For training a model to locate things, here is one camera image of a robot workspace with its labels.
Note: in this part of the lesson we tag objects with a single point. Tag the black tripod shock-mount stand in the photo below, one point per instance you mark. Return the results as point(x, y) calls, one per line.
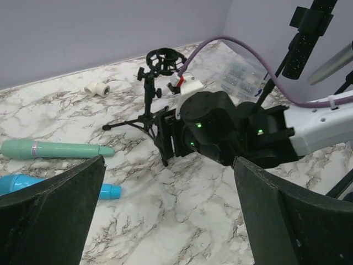
point(161, 62)

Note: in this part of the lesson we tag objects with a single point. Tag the clear plastic screw box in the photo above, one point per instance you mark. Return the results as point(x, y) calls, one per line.
point(243, 79)

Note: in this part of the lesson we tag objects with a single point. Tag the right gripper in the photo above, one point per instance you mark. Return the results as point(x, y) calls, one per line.
point(170, 138)

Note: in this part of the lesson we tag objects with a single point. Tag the mint green microphone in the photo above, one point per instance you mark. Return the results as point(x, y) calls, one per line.
point(25, 149)

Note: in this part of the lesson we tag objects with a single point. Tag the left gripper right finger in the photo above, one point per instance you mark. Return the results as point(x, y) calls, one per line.
point(288, 224)

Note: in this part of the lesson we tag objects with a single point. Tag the grey microphone silver grille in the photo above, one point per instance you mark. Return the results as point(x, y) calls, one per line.
point(334, 64)

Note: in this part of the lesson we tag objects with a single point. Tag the blue microphone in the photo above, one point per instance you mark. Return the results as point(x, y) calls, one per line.
point(14, 182)

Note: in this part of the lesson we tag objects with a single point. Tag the white pipe elbow fitting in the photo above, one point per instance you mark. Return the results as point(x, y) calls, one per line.
point(97, 89)

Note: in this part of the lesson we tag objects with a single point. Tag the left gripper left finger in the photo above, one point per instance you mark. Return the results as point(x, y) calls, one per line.
point(48, 223)

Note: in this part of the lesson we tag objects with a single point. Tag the black microphone silver grille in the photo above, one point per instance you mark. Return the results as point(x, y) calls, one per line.
point(311, 23)

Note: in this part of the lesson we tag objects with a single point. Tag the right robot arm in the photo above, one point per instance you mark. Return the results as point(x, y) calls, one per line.
point(210, 124)

